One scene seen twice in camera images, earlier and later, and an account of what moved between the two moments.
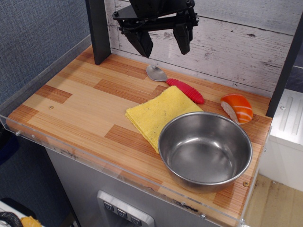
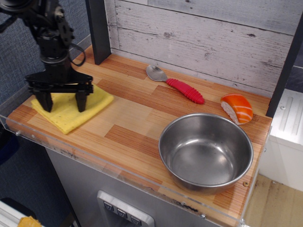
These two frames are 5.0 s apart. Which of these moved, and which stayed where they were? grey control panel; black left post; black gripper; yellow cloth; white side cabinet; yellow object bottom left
Moved: black gripper; yellow cloth
Stayed: black left post; white side cabinet; yellow object bottom left; grey control panel
